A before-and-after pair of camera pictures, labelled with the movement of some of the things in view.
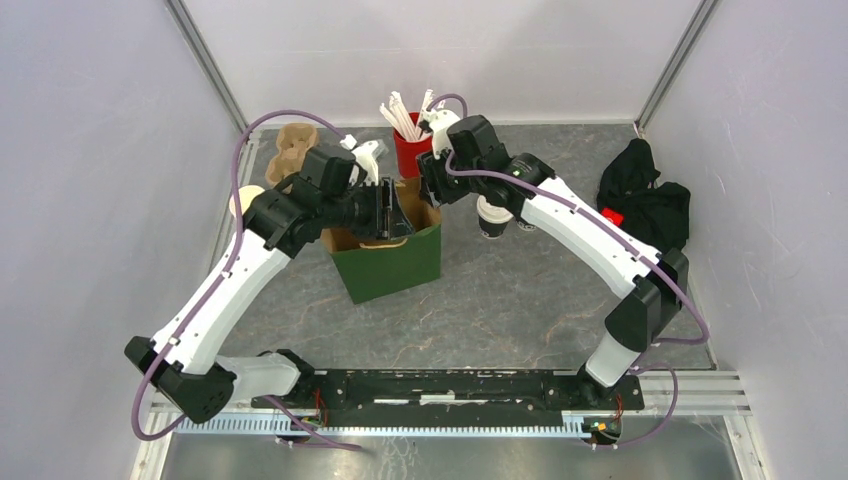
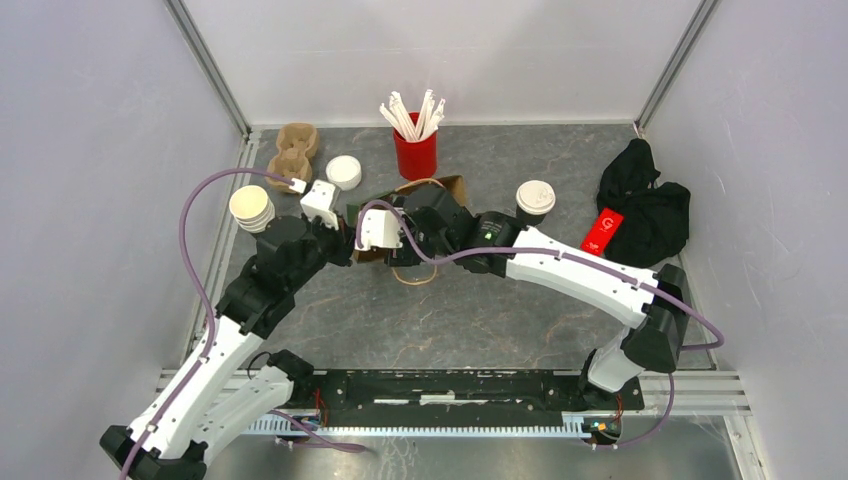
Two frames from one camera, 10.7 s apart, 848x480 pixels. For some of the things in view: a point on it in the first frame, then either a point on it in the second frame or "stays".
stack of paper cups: [246, 193] stays
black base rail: [459, 390] stays
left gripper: [392, 221] -> [344, 240]
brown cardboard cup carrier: [294, 141] stays
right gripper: [430, 171] -> [407, 255]
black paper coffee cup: [524, 224] stays
